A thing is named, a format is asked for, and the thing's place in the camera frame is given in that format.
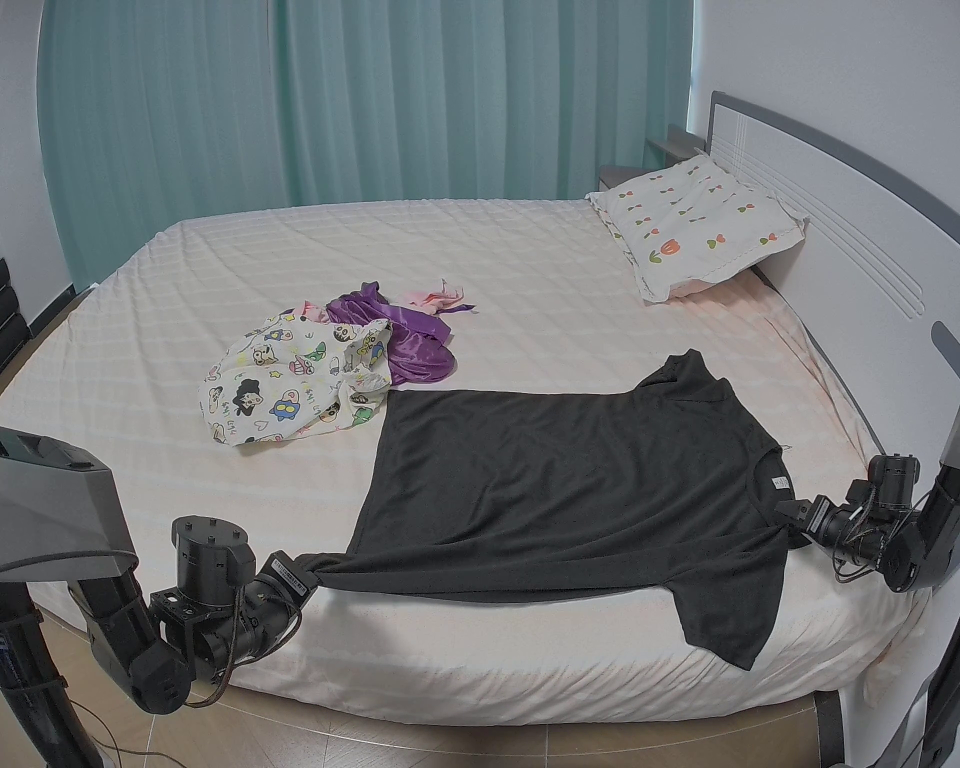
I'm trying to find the blue-green curtain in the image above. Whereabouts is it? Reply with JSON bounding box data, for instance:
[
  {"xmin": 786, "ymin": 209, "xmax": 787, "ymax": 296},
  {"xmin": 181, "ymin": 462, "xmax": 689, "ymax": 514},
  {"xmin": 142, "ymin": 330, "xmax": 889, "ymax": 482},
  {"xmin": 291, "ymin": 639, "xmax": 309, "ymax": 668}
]
[{"xmin": 37, "ymin": 0, "xmax": 699, "ymax": 290}]

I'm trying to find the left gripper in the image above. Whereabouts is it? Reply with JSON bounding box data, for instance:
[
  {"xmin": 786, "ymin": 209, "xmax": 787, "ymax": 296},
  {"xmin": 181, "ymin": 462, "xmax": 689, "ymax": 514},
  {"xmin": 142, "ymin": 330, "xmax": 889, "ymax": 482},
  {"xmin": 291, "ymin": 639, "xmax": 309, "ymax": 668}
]
[{"xmin": 243, "ymin": 551, "xmax": 316, "ymax": 639}]

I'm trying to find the white printed pillow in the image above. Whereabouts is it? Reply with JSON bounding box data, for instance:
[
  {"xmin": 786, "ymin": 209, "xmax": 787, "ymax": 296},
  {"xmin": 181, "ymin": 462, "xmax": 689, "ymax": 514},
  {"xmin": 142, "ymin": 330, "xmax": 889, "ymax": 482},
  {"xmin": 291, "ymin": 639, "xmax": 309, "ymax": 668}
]
[{"xmin": 585, "ymin": 152, "xmax": 811, "ymax": 305}]

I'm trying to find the pink garment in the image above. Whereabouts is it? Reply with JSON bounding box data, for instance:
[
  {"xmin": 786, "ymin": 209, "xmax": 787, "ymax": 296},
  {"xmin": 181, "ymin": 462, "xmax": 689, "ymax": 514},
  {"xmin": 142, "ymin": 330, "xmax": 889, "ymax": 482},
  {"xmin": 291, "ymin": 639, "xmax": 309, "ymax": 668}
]
[{"xmin": 292, "ymin": 276, "xmax": 470, "ymax": 325}]

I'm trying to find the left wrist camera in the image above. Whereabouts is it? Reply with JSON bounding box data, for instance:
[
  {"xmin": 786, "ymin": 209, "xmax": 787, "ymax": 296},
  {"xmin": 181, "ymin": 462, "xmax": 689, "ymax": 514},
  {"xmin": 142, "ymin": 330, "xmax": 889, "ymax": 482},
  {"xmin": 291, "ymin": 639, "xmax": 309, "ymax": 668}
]
[{"xmin": 222, "ymin": 536, "xmax": 260, "ymax": 594}]

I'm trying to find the grey bedside table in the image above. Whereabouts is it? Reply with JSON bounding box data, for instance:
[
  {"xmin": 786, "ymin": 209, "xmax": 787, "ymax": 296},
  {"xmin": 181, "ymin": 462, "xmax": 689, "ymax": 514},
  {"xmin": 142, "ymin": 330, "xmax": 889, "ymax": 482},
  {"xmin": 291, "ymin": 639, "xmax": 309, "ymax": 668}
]
[{"xmin": 597, "ymin": 123, "xmax": 710, "ymax": 198}]

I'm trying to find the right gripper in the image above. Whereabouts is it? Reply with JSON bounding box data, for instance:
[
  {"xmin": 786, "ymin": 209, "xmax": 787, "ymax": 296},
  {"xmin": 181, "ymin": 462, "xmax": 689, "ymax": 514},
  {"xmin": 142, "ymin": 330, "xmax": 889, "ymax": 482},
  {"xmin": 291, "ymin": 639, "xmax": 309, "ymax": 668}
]
[{"xmin": 776, "ymin": 496, "xmax": 852, "ymax": 549}]

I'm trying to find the purple garment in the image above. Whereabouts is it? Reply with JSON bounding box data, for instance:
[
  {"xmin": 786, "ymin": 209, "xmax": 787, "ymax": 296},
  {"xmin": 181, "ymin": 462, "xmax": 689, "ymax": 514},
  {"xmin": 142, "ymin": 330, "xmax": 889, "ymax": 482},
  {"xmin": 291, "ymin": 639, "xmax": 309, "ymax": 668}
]
[{"xmin": 324, "ymin": 281, "xmax": 477, "ymax": 390}]

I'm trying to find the white printed pyjama top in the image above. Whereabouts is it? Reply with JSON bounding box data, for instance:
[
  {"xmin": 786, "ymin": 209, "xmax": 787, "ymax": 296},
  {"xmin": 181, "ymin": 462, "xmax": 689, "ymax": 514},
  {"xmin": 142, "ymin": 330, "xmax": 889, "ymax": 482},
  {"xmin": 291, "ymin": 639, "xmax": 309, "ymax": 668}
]
[{"xmin": 197, "ymin": 307, "xmax": 395, "ymax": 450}]

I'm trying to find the black cable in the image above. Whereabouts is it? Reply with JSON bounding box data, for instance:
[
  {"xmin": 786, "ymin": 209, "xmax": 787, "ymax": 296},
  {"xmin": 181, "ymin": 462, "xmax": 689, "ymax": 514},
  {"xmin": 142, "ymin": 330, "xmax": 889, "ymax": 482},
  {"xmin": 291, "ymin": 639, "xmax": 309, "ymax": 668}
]
[
  {"xmin": 834, "ymin": 551, "xmax": 882, "ymax": 588},
  {"xmin": 0, "ymin": 551, "xmax": 140, "ymax": 582},
  {"xmin": 67, "ymin": 693, "xmax": 177, "ymax": 768}
]

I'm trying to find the bed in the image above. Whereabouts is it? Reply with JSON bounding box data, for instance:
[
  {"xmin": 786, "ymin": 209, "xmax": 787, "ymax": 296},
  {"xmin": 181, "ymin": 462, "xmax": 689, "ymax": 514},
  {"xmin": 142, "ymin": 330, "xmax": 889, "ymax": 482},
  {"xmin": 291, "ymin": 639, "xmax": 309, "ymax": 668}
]
[{"xmin": 0, "ymin": 90, "xmax": 960, "ymax": 768}]

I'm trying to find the black chest of drawers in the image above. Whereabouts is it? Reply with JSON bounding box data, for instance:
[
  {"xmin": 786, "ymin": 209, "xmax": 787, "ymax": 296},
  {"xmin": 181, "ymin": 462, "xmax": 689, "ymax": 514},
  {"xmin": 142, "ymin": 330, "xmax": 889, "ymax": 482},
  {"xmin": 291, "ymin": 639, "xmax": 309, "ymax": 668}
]
[{"xmin": 0, "ymin": 257, "xmax": 33, "ymax": 372}]

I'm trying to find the black T-shirt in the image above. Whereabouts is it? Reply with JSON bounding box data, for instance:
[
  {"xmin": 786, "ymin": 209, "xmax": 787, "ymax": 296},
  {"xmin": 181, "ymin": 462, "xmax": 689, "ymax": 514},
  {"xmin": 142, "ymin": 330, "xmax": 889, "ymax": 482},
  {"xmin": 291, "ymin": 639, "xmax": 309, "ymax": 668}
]
[{"xmin": 300, "ymin": 348, "xmax": 807, "ymax": 672}]

